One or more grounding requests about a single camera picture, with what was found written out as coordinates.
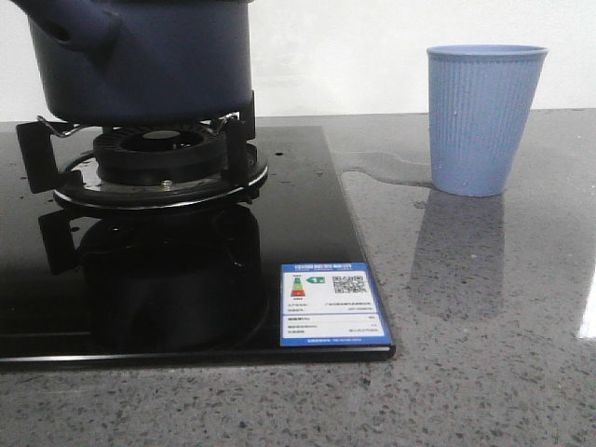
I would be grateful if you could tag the light blue ribbed cup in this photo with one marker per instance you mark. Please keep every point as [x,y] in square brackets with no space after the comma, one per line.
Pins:
[479,99]

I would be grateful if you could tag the dark blue pot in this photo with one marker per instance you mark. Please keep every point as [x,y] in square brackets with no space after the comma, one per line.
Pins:
[120,63]

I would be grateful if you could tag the black metal pot support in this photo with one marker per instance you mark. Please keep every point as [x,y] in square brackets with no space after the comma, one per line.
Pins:
[79,185]

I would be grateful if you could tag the blue energy label sticker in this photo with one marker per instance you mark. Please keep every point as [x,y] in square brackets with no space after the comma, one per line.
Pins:
[330,304]

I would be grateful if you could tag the black gas burner head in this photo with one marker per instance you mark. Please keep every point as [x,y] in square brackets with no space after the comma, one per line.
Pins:
[149,156]

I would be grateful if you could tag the black glass gas stove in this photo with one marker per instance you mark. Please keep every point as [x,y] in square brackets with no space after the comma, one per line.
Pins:
[197,286]

